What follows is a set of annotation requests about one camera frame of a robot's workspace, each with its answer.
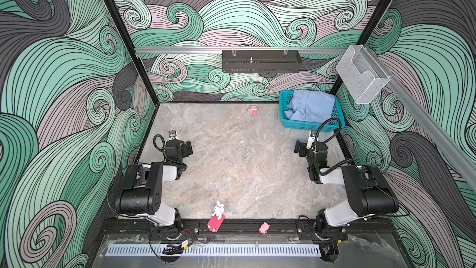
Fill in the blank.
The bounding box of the light blue long sleeve shirt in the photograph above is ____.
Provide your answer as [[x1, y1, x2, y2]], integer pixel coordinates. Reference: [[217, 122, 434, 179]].
[[284, 90, 335, 123]]

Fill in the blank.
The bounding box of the black wall tray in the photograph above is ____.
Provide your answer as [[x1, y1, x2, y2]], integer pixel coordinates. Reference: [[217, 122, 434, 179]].
[[221, 49, 302, 75]]

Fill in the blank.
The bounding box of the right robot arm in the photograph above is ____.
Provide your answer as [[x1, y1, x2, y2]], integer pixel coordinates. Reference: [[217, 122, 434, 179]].
[[295, 117, 400, 234]]

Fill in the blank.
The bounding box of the small pink pig toy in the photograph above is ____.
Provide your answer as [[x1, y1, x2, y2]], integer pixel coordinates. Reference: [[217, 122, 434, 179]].
[[259, 222, 270, 235]]

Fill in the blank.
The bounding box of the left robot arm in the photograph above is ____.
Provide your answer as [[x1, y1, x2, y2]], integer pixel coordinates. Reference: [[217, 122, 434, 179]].
[[114, 130, 193, 233]]

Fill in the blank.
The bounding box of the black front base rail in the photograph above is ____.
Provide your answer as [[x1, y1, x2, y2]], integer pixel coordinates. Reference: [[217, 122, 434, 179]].
[[100, 217, 395, 235]]

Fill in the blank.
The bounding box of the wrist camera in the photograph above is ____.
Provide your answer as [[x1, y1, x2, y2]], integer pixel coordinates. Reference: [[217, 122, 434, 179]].
[[309, 130, 317, 141], [168, 130, 177, 140]]

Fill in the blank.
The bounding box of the small pink toy at back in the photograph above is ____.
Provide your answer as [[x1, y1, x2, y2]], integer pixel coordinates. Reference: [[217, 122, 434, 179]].
[[248, 105, 259, 114]]

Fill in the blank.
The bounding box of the teal plastic basket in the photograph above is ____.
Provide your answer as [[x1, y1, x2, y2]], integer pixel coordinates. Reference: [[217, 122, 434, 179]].
[[279, 90, 346, 133]]

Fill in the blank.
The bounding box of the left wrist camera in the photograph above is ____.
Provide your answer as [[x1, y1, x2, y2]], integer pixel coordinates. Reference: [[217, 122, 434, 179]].
[[168, 130, 177, 140]]

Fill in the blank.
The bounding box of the aluminium rail back wall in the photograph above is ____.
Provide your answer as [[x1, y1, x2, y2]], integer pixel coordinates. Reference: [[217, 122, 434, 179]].
[[134, 46, 347, 55]]

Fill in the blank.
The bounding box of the white slotted cable duct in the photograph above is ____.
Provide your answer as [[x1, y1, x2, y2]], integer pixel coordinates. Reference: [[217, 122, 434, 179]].
[[105, 244, 321, 257]]

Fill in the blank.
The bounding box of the clear acrylic wall holder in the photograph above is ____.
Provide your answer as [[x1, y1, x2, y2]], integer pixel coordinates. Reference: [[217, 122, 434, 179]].
[[336, 45, 390, 105]]

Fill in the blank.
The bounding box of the aluminium rail wall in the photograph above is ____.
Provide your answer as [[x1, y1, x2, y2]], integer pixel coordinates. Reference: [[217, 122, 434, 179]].
[[134, 46, 347, 55], [370, 52, 476, 187]]

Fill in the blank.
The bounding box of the aluminium rail right wall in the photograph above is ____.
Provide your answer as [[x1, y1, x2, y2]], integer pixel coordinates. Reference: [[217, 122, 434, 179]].
[[370, 52, 476, 187]]

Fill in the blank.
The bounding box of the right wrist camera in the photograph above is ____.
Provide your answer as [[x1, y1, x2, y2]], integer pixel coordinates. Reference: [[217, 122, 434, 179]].
[[309, 130, 317, 141]]

